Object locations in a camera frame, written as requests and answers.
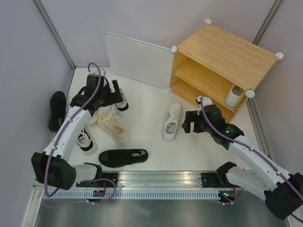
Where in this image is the black and white sneaker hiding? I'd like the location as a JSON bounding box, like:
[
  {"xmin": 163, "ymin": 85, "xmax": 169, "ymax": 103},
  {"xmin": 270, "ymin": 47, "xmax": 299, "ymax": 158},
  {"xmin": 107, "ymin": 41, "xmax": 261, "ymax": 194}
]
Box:
[{"xmin": 111, "ymin": 89, "xmax": 129, "ymax": 116}]

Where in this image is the white leather sneaker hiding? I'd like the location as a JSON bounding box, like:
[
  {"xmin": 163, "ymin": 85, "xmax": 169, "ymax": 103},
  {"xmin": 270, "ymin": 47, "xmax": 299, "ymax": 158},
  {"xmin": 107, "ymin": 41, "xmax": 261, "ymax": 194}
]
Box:
[
  {"xmin": 161, "ymin": 102, "xmax": 183, "ymax": 142},
  {"xmin": 225, "ymin": 85, "xmax": 244, "ymax": 108}
]

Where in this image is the beige lace sneaker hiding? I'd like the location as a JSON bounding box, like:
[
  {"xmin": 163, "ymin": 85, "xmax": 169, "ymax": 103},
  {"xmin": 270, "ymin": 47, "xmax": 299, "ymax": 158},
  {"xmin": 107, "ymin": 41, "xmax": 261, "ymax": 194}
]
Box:
[{"xmin": 98, "ymin": 111, "xmax": 131, "ymax": 145}]

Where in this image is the white translucent cabinet door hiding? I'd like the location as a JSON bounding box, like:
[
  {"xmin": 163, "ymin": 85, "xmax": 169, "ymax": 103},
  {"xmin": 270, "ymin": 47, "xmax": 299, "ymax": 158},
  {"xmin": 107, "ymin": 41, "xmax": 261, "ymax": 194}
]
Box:
[{"xmin": 105, "ymin": 32, "xmax": 178, "ymax": 88}]

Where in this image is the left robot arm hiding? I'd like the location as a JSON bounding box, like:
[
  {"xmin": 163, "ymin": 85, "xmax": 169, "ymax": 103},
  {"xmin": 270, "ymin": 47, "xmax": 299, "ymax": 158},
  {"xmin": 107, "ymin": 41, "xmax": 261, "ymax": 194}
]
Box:
[{"xmin": 31, "ymin": 74, "xmax": 122, "ymax": 190}]

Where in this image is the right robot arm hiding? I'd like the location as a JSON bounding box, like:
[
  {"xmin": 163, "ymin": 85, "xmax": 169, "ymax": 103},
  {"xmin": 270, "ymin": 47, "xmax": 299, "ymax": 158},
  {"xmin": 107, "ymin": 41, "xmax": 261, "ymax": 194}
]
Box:
[{"xmin": 182, "ymin": 105, "xmax": 303, "ymax": 219}]

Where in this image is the wooden shoe cabinet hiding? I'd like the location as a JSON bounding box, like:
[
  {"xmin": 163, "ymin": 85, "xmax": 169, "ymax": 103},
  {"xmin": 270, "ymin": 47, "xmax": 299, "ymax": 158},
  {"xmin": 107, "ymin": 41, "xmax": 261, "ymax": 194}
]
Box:
[{"xmin": 170, "ymin": 19, "xmax": 284, "ymax": 122}]

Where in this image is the black canvas sneaker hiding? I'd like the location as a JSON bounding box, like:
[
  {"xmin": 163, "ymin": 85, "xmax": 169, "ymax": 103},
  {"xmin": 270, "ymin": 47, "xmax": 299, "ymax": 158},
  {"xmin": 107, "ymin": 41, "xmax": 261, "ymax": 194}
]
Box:
[
  {"xmin": 48, "ymin": 91, "xmax": 66, "ymax": 132},
  {"xmin": 98, "ymin": 149, "xmax": 149, "ymax": 168}
]

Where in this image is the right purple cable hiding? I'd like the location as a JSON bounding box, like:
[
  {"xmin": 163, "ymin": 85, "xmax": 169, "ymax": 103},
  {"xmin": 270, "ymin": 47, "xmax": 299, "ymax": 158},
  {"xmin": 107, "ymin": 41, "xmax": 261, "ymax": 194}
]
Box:
[{"xmin": 200, "ymin": 96, "xmax": 303, "ymax": 217}]

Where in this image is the purple cable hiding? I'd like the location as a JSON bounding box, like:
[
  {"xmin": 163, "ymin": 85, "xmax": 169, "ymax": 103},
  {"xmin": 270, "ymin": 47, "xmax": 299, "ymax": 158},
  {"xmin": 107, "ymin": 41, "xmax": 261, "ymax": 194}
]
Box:
[
  {"xmin": 200, "ymin": 96, "xmax": 303, "ymax": 217},
  {"xmin": 42, "ymin": 62, "xmax": 118, "ymax": 209}
]

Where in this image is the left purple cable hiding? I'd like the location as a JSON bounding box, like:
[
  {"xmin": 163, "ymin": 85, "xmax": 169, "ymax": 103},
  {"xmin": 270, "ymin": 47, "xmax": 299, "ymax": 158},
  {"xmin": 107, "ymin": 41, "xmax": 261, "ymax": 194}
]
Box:
[{"xmin": 42, "ymin": 62, "xmax": 118, "ymax": 209}]

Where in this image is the aluminium rail with cable duct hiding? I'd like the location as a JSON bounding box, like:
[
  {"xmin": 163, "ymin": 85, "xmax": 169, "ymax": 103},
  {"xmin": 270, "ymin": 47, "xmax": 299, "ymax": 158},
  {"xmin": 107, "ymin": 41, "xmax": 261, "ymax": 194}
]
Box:
[{"xmin": 33, "ymin": 170, "xmax": 268, "ymax": 201}]

